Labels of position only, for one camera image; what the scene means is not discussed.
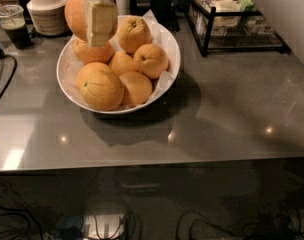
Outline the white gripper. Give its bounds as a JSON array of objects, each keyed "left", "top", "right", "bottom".
[{"left": 85, "top": 0, "right": 118, "bottom": 47}]

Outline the large orange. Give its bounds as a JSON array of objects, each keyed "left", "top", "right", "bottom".
[
  {"left": 64, "top": 0, "right": 119, "bottom": 43},
  {"left": 77, "top": 62, "right": 124, "bottom": 111}
]

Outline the top back orange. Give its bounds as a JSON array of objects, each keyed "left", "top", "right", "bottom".
[{"left": 117, "top": 16, "right": 152, "bottom": 54}]

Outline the left back orange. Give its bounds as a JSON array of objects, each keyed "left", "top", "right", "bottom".
[{"left": 72, "top": 38, "right": 114, "bottom": 64}]

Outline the hidden middle orange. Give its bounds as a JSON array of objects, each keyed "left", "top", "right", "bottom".
[{"left": 109, "top": 51, "right": 136, "bottom": 76}]

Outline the white ceramic bowl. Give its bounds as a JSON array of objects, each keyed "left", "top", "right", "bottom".
[{"left": 56, "top": 15, "right": 182, "bottom": 115}]

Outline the white paper bowl liner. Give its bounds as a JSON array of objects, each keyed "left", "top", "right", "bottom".
[{"left": 60, "top": 9, "right": 177, "bottom": 111}]

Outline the front right orange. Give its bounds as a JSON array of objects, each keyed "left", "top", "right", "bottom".
[{"left": 120, "top": 72, "right": 153, "bottom": 107}]

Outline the white cylinder container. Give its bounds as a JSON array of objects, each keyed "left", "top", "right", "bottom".
[{"left": 116, "top": 0, "right": 130, "bottom": 15}]

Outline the stack of paper bowls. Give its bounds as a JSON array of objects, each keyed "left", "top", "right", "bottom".
[{"left": 27, "top": 0, "right": 69, "bottom": 36}]

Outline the dark cylinder container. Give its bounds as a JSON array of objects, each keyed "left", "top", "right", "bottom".
[{"left": 150, "top": 0, "right": 180, "bottom": 32}]

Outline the plastic cup green drink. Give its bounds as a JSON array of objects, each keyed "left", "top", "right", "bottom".
[{"left": 0, "top": 5, "right": 32, "bottom": 49}]

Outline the black cable on table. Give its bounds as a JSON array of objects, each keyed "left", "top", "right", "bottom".
[{"left": 0, "top": 49, "right": 19, "bottom": 152}]

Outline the black wire condiment rack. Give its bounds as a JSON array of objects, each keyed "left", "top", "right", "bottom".
[{"left": 185, "top": 0, "right": 290, "bottom": 56}]

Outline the black floor cable left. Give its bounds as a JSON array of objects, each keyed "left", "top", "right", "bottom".
[{"left": 0, "top": 200, "right": 45, "bottom": 240}]

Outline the black floor cable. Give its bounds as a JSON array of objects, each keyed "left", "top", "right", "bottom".
[
  {"left": 175, "top": 210, "right": 304, "bottom": 240},
  {"left": 0, "top": 200, "right": 45, "bottom": 240}
]

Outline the black floor cable right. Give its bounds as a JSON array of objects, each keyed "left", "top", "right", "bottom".
[{"left": 175, "top": 210, "right": 304, "bottom": 240}]

